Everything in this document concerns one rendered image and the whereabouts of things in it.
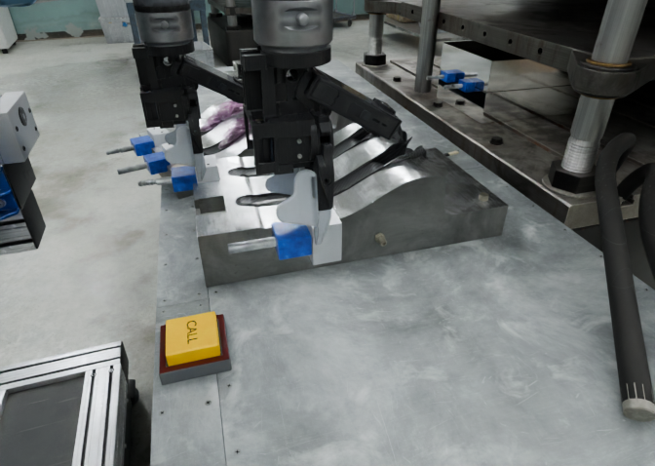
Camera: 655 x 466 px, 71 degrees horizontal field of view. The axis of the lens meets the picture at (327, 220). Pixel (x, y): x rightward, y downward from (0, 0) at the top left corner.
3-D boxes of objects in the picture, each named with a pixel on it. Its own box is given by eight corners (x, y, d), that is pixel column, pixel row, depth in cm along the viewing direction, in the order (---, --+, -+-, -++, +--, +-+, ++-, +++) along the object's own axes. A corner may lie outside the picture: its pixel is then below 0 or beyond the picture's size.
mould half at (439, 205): (206, 288, 68) (192, 208, 61) (197, 204, 89) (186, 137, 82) (501, 235, 80) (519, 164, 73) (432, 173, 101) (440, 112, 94)
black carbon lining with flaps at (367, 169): (238, 220, 71) (231, 164, 66) (227, 176, 84) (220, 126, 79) (443, 191, 79) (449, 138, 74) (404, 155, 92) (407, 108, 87)
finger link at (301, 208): (277, 250, 52) (269, 170, 49) (327, 242, 54) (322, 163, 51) (282, 259, 49) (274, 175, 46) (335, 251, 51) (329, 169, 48)
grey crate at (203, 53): (145, 82, 385) (140, 55, 374) (139, 71, 415) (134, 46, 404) (216, 74, 408) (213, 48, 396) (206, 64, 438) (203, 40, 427)
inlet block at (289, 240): (233, 280, 53) (227, 241, 50) (228, 255, 57) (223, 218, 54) (341, 260, 56) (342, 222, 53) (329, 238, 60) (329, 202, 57)
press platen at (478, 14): (591, 169, 86) (622, 72, 77) (359, 41, 192) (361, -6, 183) (888, 126, 106) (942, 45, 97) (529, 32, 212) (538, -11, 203)
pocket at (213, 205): (199, 237, 70) (195, 215, 68) (197, 219, 74) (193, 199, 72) (229, 232, 71) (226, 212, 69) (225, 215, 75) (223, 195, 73)
